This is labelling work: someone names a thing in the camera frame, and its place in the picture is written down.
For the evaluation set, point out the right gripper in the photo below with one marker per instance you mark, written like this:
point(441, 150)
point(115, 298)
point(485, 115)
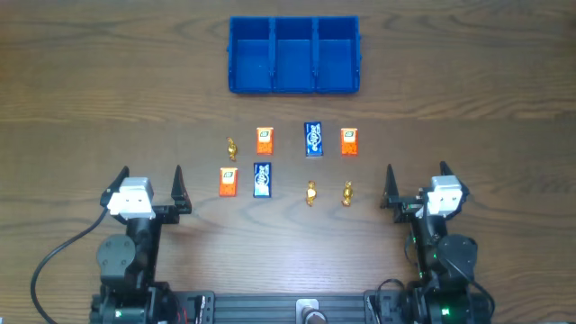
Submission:
point(405, 208)

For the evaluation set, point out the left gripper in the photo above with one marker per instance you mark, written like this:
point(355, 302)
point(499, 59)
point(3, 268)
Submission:
point(165, 215)

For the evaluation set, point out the orange candy box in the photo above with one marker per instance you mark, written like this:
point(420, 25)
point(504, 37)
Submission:
point(349, 144)
point(228, 184)
point(265, 143)

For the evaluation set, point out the blue candy pack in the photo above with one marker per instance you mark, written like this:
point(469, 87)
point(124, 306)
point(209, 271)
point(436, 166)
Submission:
point(313, 139)
point(262, 180)

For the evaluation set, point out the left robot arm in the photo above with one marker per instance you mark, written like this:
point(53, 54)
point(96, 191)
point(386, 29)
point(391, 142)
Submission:
point(117, 256)

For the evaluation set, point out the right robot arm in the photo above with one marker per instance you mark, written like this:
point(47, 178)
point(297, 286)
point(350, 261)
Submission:
point(456, 254)

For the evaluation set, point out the gold wrapped candy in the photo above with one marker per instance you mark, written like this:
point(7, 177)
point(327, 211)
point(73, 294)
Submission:
point(232, 149)
point(311, 193)
point(347, 193)

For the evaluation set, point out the blue tray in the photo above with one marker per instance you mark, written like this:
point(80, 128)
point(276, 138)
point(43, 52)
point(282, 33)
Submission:
point(292, 63)

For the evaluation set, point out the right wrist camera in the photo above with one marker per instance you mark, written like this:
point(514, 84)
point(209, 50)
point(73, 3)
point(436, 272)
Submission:
point(444, 198)

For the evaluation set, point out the mounting rail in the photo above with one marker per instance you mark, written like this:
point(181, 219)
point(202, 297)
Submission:
point(261, 308)

